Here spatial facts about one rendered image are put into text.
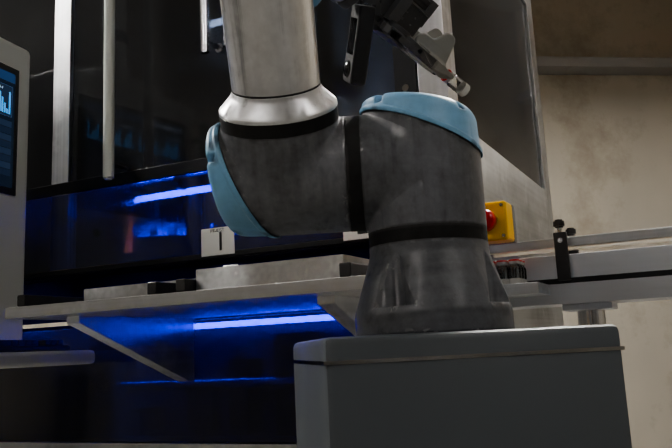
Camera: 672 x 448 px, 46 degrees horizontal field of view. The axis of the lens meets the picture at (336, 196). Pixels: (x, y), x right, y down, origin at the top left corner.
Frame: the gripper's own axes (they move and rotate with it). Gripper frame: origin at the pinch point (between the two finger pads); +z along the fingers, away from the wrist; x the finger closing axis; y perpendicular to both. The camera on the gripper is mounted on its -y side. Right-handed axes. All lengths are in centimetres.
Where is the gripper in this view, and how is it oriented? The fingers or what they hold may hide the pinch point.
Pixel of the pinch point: (440, 75)
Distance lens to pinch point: 123.3
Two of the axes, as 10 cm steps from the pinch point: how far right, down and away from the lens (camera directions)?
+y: 6.0, -7.9, -1.1
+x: -2.8, -3.3, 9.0
